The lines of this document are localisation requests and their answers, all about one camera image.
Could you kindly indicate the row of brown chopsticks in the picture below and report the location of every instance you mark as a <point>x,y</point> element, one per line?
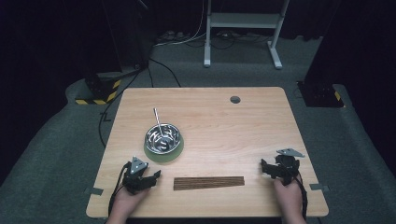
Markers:
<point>208,183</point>

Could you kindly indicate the black yellow striped stand base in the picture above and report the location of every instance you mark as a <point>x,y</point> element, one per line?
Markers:
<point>99,93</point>

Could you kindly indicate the white metal stand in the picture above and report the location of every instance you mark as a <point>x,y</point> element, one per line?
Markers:
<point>243,20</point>

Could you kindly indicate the grey table grommet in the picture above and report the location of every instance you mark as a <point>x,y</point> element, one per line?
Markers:
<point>235,99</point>

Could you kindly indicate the metal spoon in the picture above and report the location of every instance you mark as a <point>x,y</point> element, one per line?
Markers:
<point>157,119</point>

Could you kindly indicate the person's right hand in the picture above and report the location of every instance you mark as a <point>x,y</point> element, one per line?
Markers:
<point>288,196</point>

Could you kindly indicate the power strip with plugs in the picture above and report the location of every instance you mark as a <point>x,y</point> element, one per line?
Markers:
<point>172,35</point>

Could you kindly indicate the person's left hand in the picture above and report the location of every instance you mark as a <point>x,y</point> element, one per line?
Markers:
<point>126,202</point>

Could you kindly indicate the shiny steel bowl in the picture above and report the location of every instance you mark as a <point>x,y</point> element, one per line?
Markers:
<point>162,139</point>

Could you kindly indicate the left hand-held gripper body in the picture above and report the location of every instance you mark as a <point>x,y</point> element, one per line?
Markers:
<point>134,179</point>

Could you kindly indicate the grey tape piece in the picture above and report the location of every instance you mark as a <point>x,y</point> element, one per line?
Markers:
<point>319,187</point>
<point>93,191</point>

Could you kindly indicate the black stand base yellow mark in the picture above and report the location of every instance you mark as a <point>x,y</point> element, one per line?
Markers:
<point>322,95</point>

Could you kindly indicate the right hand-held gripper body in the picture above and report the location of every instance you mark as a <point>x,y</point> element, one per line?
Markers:
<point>286,168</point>

